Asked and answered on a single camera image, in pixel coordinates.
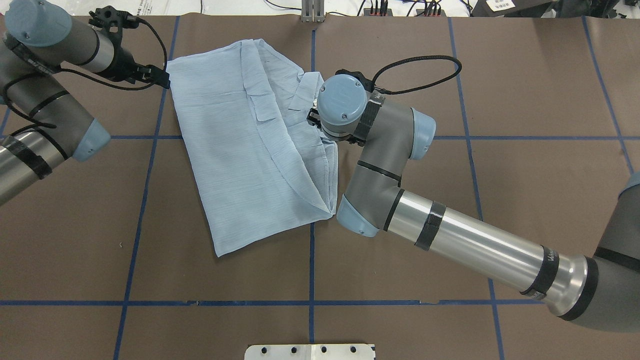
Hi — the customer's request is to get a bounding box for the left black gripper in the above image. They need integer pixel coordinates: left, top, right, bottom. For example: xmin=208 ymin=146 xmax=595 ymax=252
xmin=89 ymin=6 xmax=170 ymax=90

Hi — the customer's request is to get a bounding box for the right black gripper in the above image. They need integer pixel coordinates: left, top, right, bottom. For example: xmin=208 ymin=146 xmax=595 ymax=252
xmin=306 ymin=107 xmax=323 ymax=132

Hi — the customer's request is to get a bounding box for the light blue button-up shirt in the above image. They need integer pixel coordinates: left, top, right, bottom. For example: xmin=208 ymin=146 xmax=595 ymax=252
xmin=167 ymin=39 xmax=338 ymax=257

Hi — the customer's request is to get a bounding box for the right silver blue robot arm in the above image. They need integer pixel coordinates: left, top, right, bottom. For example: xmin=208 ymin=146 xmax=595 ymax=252
xmin=307 ymin=72 xmax=640 ymax=333

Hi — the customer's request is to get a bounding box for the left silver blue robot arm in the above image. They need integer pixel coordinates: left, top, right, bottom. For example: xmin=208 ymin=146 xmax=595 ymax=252
xmin=0 ymin=0 xmax=170 ymax=204

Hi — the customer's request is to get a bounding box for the aluminium frame post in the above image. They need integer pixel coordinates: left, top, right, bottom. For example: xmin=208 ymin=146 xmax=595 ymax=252
xmin=301 ymin=0 xmax=326 ymax=23

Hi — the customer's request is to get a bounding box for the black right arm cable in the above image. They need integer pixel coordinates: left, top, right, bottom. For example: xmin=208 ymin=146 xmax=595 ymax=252
xmin=372 ymin=55 xmax=463 ymax=96

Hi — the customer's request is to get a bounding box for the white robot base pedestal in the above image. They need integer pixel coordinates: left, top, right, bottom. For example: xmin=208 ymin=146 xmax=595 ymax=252
xmin=244 ymin=343 xmax=377 ymax=360

